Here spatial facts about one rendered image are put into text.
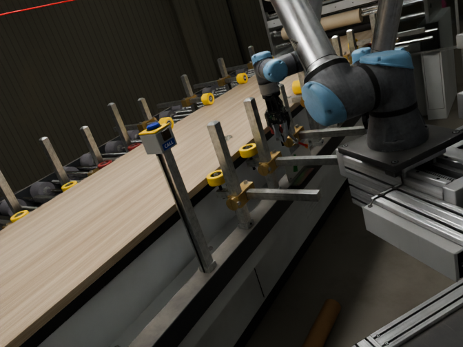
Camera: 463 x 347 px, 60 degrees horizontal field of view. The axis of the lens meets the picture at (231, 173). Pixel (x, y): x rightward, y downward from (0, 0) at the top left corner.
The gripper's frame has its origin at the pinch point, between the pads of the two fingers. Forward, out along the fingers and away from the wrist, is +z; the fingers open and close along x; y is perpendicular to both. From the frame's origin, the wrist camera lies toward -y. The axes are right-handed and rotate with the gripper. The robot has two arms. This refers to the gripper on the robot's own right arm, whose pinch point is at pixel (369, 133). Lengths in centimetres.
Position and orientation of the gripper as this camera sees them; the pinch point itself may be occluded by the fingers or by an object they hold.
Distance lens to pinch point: 179.0
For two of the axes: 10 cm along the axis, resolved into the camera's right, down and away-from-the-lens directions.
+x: 5.3, -4.7, 7.1
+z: 2.9, 8.8, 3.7
